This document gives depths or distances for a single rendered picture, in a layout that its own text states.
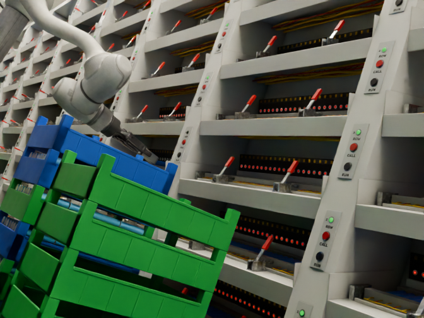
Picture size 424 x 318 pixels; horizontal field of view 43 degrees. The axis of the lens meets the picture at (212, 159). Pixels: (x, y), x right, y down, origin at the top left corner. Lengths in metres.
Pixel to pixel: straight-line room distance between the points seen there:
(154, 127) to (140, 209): 1.04
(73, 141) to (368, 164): 0.61
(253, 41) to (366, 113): 0.73
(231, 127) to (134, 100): 0.89
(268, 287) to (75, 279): 0.47
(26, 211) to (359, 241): 0.67
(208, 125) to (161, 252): 0.75
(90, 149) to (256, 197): 0.42
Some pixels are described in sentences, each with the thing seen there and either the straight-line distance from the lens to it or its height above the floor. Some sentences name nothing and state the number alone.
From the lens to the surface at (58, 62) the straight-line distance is 3.72.
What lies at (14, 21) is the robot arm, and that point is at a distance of 2.21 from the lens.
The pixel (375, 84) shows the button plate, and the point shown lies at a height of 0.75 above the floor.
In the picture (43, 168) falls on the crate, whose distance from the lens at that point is 1.17.
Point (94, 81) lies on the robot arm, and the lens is 1.77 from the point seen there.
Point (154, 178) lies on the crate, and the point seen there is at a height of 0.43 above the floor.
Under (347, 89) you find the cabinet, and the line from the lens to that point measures 1.55.
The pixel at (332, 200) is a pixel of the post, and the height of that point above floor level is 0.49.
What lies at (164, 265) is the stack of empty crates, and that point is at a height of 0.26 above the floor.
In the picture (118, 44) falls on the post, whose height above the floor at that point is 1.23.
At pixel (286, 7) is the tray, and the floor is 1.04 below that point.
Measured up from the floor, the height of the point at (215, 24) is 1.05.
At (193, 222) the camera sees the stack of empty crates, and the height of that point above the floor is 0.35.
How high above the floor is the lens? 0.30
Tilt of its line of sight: 10 degrees up
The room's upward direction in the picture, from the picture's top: 20 degrees clockwise
